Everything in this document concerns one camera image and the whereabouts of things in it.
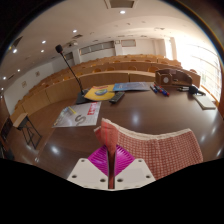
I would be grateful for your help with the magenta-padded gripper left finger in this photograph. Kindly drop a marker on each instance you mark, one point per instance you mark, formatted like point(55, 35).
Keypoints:
point(88, 173)

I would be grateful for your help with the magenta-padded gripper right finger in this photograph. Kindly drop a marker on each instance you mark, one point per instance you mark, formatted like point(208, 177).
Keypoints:
point(135, 173)

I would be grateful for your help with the red checked towel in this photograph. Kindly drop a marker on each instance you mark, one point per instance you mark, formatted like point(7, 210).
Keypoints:
point(160, 150)

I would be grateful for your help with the white magazine with red print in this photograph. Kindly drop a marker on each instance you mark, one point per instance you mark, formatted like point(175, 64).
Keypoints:
point(78, 115)

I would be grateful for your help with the black gooseneck desk microphone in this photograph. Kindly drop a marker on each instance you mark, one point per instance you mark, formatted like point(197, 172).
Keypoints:
point(82, 97)

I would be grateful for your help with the black remote control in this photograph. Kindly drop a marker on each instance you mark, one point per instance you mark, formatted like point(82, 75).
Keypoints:
point(117, 97)

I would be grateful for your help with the yellow folder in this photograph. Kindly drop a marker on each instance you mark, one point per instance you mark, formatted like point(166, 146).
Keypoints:
point(100, 93)

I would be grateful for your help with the small black-legged side table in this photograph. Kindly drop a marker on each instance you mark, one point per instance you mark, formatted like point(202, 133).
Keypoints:
point(23, 120)

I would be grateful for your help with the blue marker pen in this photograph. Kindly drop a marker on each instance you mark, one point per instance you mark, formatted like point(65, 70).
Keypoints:
point(153, 88)
point(165, 92)

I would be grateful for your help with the blue booklet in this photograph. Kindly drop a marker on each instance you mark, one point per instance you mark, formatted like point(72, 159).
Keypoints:
point(131, 86)

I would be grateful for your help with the red marker pen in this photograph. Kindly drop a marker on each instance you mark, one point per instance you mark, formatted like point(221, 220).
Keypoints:
point(160, 90)

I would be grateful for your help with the wooden desk organizer with clock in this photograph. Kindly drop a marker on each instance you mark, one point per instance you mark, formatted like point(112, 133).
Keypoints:
point(173, 79)

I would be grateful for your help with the small black pouch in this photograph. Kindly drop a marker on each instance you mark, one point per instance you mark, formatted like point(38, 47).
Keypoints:
point(193, 89)

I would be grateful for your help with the rows of wooden chairs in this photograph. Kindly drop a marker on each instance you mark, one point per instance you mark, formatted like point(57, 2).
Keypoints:
point(133, 63)

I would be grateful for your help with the large bright window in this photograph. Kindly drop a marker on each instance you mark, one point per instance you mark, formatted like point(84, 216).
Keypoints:
point(203, 63)

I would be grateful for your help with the round ceiling lights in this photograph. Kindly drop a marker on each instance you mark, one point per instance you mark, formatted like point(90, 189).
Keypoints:
point(122, 12)

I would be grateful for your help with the square ceiling air vent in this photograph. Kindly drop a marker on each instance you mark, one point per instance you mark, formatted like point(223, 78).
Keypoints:
point(121, 3)

